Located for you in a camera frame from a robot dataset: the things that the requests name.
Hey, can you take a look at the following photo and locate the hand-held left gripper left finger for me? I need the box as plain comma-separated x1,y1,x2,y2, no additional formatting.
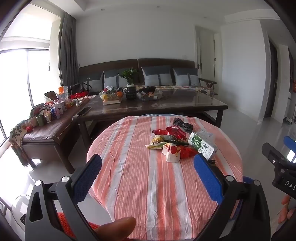
24,153,102,241

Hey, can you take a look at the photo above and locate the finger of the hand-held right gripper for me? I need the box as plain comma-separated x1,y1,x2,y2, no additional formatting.
262,142,288,168
284,136,296,163

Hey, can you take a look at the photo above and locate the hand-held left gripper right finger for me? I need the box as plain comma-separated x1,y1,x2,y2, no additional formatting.
194,153,271,241

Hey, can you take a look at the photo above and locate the green white milk carton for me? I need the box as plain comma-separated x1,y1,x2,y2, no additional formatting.
187,132,219,161

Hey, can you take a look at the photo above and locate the orange white plastic bag bundle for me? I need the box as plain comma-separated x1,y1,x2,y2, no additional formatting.
162,142,200,164

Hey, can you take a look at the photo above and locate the dark green wrapper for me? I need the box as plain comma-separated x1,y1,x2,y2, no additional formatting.
165,140,189,146

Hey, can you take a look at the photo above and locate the beige snack packet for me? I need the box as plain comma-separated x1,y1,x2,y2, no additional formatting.
145,142,165,150

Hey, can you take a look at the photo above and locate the yellow white snack bag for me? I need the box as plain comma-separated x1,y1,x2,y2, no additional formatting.
151,135,171,144

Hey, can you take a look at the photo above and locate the person's right hand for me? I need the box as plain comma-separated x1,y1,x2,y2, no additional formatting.
279,195,296,223

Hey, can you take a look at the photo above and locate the person's left hand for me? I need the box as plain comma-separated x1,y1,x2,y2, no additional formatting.
92,217,137,241

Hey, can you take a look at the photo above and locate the orange knit cloth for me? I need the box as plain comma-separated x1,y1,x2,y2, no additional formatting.
57,212,98,240

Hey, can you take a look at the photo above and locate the orange white striped tablecloth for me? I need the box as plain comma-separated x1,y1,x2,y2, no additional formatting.
86,115,244,241

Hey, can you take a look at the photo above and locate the brown wooden bench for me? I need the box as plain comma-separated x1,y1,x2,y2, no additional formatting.
21,97,93,175

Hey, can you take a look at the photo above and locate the dark door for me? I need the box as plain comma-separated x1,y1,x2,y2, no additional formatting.
264,40,278,119

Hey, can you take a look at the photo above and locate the smartphone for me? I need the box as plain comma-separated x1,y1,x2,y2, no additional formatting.
75,106,92,116

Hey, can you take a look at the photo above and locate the row of bottles and cups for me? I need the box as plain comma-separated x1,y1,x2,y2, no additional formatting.
23,94,91,131

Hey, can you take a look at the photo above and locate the dark wooden coffee table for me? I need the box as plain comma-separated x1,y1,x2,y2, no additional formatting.
73,89,228,150

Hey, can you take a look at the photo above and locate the floral blanket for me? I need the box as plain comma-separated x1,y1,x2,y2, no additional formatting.
10,104,45,168

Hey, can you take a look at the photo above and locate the red box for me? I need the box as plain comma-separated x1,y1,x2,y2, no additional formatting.
70,91,90,99

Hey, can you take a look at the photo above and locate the glass fruit bowl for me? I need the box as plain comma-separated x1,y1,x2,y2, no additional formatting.
99,89,124,105

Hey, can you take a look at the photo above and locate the orange packet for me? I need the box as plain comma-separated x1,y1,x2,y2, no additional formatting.
58,86,69,103

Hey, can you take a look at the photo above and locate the black handbag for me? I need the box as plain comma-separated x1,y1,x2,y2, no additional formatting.
70,82,92,95

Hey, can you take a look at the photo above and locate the black ribbed vase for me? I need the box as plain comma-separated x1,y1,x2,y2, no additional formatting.
125,86,137,101

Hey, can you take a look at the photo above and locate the grey white pillow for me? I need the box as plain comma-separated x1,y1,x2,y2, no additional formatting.
172,68,201,87
141,65,173,86
88,71,104,91
103,69,127,89

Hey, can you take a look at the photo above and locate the glass snack tray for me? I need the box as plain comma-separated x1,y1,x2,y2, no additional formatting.
136,85,163,102

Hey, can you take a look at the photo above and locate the green potted plant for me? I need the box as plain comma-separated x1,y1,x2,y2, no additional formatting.
120,68,139,88

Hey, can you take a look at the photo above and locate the white door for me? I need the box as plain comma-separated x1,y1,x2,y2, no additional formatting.
198,30,217,82

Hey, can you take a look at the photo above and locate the brown wooden sofa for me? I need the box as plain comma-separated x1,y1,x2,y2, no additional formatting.
77,58,218,96

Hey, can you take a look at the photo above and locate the grey curtain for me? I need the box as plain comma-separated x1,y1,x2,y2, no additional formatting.
59,12,79,93

